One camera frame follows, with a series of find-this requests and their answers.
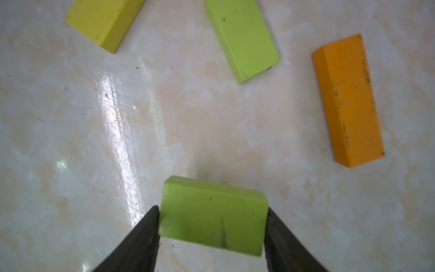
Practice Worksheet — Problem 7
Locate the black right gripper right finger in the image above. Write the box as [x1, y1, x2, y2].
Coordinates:
[264, 209, 327, 272]

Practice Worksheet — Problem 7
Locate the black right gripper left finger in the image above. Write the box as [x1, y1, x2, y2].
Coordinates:
[94, 205, 160, 272]

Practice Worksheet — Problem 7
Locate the lime green block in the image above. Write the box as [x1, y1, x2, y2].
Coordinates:
[204, 0, 280, 84]
[158, 176, 269, 257]

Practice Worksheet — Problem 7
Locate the orange long block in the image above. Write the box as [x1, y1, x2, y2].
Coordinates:
[312, 34, 385, 168]

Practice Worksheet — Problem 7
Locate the yellow green block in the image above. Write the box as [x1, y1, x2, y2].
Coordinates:
[65, 0, 144, 54]

